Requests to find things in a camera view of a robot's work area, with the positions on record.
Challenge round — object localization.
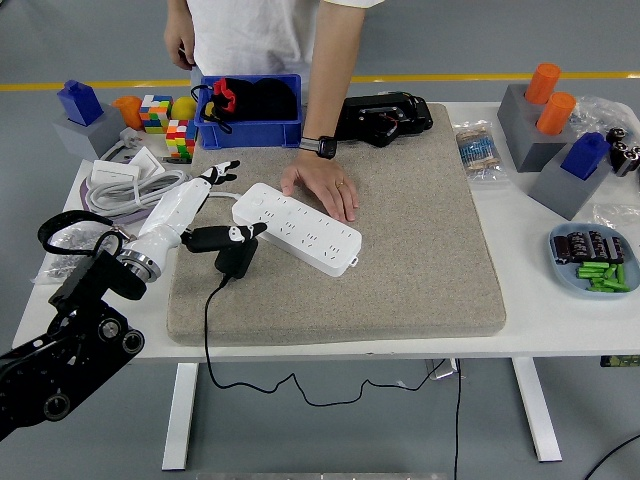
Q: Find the grey two-hole block holder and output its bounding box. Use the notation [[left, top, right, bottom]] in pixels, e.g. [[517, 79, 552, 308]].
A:
[[496, 83, 576, 174]]

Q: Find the clear plastic bag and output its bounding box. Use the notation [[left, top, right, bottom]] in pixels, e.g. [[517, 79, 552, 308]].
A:
[[592, 202, 640, 231], [569, 94, 639, 139]]

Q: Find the grey-brown mat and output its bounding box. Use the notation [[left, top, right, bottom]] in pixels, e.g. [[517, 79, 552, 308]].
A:
[[166, 102, 507, 346]]

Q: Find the orange plastic cylinder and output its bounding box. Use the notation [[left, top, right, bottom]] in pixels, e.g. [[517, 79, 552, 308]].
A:
[[523, 62, 562, 105], [110, 95, 146, 132], [535, 91, 577, 136]]

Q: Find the clear bag of resistors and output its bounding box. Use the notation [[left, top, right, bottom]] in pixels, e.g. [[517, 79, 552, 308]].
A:
[[452, 118, 511, 185]]

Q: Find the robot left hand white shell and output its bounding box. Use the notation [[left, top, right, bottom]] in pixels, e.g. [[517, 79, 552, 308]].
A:
[[127, 159, 269, 259]]

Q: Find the person's torso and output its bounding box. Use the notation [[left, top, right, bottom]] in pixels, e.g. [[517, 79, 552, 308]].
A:
[[182, 0, 386, 89]]

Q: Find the black hanging cable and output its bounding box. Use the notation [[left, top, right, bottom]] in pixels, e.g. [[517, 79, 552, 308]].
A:
[[452, 359, 464, 480]]

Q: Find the blue-grey plate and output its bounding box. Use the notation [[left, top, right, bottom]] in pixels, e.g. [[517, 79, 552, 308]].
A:
[[547, 222, 640, 300]]

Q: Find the yellow ball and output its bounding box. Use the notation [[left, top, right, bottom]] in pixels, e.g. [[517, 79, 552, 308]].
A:
[[171, 96, 197, 121]]

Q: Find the black floor cable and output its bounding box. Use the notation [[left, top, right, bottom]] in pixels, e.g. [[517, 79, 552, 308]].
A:
[[583, 433, 640, 480]]

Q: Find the green circuit board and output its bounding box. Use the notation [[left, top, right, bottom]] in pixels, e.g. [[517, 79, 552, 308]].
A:
[[599, 353, 640, 369]]

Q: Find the person's left hand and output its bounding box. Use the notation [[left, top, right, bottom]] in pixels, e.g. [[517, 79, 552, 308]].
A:
[[279, 152, 360, 223]]

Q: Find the black pouch with red trim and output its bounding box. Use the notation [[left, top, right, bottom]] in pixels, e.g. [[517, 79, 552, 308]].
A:
[[191, 76, 239, 134]]

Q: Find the black electronic device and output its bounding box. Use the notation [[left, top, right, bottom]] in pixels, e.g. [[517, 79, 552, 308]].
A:
[[339, 91, 434, 149]]

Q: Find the white switch panel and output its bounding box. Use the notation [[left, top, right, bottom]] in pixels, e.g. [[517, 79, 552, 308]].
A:
[[128, 145, 167, 177]]

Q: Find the black plug with cord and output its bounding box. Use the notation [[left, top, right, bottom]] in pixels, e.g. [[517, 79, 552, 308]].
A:
[[201, 238, 454, 407]]

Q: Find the black wristwatch striped band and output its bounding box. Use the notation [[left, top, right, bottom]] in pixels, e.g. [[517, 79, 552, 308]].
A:
[[298, 134, 338, 160]]

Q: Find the black fabric pouch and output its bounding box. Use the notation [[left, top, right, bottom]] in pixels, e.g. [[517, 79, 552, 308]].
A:
[[232, 77, 299, 121]]

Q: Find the small rubik's cube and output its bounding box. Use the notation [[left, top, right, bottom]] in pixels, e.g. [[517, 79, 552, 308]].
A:
[[165, 118, 199, 160]]

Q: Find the white table leg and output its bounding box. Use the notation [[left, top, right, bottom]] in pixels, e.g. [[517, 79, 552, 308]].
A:
[[510, 357, 564, 462], [161, 362, 200, 471]]

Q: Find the silver bracket under table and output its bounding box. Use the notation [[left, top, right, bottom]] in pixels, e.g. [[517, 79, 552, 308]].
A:
[[423, 357, 467, 382]]

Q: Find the blue house-shaped block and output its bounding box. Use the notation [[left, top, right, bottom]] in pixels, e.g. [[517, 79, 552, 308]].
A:
[[559, 132, 611, 181], [56, 79, 105, 126]]

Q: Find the grey single-slot block holder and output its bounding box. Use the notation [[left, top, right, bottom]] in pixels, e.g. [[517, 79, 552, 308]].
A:
[[52, 103, 126, 161], [527, 144, 614, 222]]

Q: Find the person's right hand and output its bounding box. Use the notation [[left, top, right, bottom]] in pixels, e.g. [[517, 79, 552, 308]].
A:
[[164, 27, 199, 71]]

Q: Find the grey-white coiled cable with plug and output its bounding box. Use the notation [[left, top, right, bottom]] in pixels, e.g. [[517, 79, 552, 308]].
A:
[[87, 127, 192, 220]]

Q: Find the blue plastic bin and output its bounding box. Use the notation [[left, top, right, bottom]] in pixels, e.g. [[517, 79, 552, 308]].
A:
[[193, 73, 304, 150]]

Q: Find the white power strip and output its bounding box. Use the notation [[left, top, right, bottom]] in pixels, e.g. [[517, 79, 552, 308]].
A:
[[205, 181, 363, 277]]

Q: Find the large rubik's cube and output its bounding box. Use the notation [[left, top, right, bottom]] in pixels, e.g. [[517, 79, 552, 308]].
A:
[[138, 93, 174, 135]]

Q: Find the clear bag of screws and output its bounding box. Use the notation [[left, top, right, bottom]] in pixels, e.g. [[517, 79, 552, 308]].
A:
[[30, 227, 119, 285]]

